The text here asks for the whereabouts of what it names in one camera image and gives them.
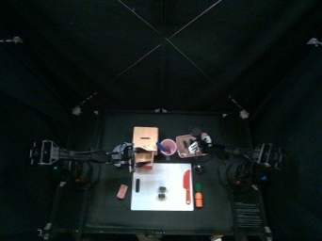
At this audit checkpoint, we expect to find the blue utensil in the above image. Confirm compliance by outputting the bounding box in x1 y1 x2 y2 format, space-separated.
157 141 173 155

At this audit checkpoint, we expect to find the pink cup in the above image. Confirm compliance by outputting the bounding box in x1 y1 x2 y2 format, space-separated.
161 138 179 156

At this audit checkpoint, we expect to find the red toy knife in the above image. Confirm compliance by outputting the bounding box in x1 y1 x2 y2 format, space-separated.
183 169 193 205

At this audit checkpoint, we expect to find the black cable loop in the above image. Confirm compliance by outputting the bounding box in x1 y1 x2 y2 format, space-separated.
218 158 257 193

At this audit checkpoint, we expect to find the orange toy carrot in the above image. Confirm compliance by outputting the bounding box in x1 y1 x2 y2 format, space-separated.
194 183 205 208

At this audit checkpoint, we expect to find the white cutting board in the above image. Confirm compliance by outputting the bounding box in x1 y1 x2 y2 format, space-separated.
130 162 195 212

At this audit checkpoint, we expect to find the wooden box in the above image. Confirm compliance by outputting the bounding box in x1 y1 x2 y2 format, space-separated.
133 126 161 170

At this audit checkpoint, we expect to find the pink rectangular block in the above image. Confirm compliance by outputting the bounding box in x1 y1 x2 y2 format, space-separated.
116 184 130 200

